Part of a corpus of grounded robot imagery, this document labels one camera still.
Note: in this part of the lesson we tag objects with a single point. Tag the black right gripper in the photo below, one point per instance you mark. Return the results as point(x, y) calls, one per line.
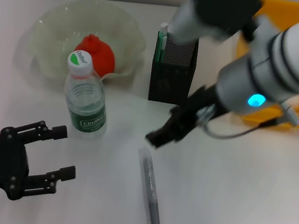
point(187, 116)

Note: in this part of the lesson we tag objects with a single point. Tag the clear green-label water bottle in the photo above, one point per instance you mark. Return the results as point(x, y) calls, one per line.
point(86, 104)

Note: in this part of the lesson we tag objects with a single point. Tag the mint green utility knife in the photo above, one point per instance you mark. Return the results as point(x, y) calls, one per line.
point(162, 42)

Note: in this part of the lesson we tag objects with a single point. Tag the orange toy fruit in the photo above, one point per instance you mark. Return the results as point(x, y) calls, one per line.
point(104, 57)

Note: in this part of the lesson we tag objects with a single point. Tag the grey marker pen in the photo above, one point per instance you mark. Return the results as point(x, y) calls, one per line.
point(150, 183)

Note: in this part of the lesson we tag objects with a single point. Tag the black mesh pen holder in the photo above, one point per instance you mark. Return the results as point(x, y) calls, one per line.
point(169, 81)

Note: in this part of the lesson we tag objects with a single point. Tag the green glass fruit plate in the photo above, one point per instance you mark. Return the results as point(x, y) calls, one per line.
point(56, 24)

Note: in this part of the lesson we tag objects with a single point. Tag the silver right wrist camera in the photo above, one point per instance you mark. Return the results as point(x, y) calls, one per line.
point(219, 11)

